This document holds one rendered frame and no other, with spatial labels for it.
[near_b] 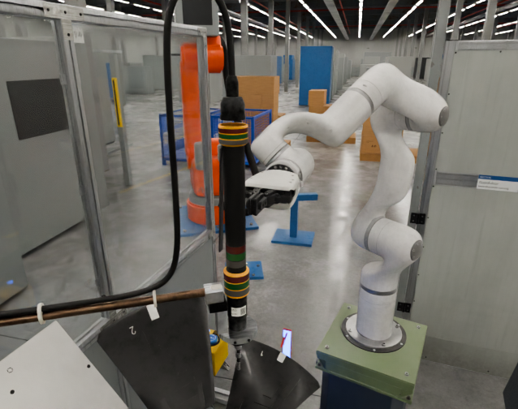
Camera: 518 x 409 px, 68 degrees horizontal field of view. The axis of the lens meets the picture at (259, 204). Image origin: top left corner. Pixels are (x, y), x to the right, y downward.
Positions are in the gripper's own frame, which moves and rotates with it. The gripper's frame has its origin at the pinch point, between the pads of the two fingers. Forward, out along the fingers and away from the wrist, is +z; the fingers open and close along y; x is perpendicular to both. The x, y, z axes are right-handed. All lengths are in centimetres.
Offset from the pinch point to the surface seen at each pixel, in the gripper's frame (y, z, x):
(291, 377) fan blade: -5.8, -9.4, -47.9
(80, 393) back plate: 33, 17, -41
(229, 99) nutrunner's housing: -0.4, 11.4, 19.6
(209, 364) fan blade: 6.7, 8.7, -31.8
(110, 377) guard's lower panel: 70, -27, -90
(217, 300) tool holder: 1.9, 13.4, -12.6
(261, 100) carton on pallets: 264, -745, -57
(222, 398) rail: 21, -24, -80
